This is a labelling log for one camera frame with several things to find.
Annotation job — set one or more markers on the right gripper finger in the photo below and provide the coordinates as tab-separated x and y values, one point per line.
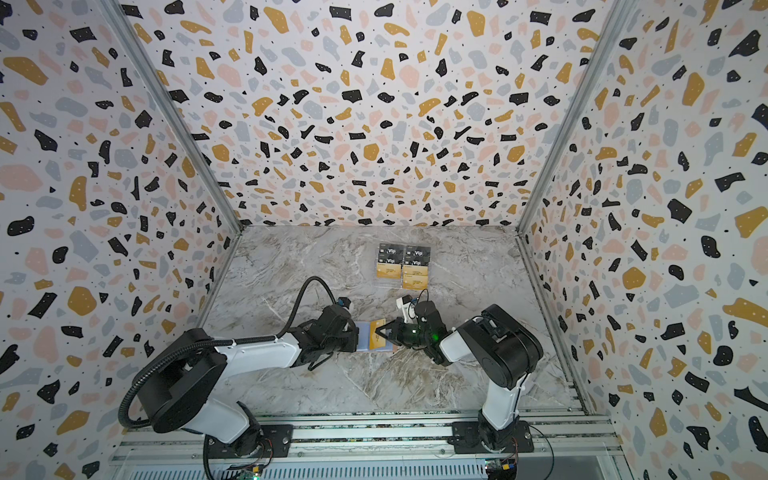
389	338
391	327

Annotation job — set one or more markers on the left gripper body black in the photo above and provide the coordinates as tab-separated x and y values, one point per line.
347	343

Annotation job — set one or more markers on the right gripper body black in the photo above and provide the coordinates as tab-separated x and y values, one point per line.
401	333

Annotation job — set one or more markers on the gold vip card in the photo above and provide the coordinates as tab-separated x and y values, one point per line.
388	271
415	277
375	343

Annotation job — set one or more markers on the tan leather card holder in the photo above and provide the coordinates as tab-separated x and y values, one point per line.
363	337

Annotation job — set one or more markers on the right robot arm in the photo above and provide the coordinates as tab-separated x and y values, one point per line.
506	351

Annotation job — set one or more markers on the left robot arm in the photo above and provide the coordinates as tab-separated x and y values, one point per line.
175	391

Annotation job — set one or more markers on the clear acrylic card display stand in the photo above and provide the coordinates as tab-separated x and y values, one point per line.
400	280

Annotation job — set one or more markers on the black VIP card left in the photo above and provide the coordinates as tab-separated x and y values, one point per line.
389	253

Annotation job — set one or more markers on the black vip card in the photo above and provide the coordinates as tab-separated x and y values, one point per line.
417	255
389	253

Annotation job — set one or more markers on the black VIP card right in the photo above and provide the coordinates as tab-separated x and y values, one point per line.
417	255

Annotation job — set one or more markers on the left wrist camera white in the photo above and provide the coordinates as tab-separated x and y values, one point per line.
344	302

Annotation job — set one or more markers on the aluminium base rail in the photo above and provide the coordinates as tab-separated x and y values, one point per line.
552	445

